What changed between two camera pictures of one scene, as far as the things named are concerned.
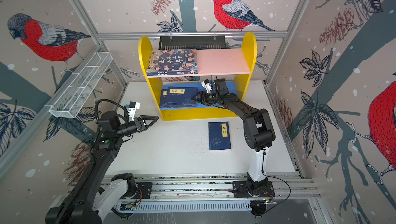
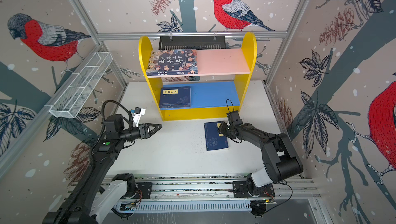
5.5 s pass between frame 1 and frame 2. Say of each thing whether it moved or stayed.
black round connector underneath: stayed
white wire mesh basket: stayed
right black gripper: moved
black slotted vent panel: stayed
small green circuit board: stayed
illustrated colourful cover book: stayed
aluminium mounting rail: stayed
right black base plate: stayed
